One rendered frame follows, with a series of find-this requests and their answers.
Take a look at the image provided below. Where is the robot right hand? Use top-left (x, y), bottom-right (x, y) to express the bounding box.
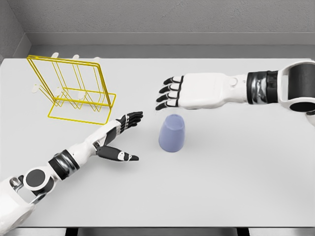
top-left (155, 72), bottom-right (227, 111)

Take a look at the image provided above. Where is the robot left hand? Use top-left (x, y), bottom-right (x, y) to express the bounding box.
top-left (84, 111), bottom-right (144, 162)

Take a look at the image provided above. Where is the lavender blue cup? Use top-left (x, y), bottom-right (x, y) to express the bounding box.
top-left (158, 114), bottom-right (186, 153)

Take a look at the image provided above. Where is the yellow wire cup holder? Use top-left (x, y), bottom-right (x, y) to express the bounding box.
top-left (26, 52), bottom-right (117, 126)

